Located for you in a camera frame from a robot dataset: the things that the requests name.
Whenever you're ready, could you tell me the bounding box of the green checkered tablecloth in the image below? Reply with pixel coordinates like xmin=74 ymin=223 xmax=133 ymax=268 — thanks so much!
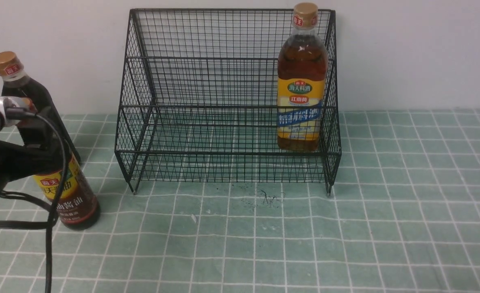
xmin=0 ymin=108 xmax=480 ymax=293

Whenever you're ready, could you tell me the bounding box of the dark soy sauce bottle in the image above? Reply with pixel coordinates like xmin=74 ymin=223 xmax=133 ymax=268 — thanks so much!
xmin=17 ymin=98 xmax=101 ymax=231

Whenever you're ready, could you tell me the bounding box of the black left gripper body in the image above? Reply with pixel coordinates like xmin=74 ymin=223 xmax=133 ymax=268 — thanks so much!
xmin=0 ymin=107 xmax=68 ymax=220

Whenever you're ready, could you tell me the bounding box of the amber cooking wine bottle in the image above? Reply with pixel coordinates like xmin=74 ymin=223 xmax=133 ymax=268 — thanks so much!
xmin=277 ymin=2 xmax=329 ymax=152

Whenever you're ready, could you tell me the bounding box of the black cable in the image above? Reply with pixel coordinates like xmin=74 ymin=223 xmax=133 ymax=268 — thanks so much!
xmin=0 ymin=109 xmax=69 ymax=293

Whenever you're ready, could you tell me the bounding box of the black wire mesh shelf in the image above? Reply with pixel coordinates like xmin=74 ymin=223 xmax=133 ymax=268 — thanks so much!
xmin=115 ymin=8 xmax=342 ymax=195

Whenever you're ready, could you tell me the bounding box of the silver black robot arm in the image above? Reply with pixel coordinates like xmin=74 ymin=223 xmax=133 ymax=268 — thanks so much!
xmin=0 ymin=96 xmax=63 ymax=194

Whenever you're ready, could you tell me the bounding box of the dark vinegar bottle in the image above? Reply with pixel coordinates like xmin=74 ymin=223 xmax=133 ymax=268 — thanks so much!
xmin=0 ymin=51 xmax=82 ymax=165

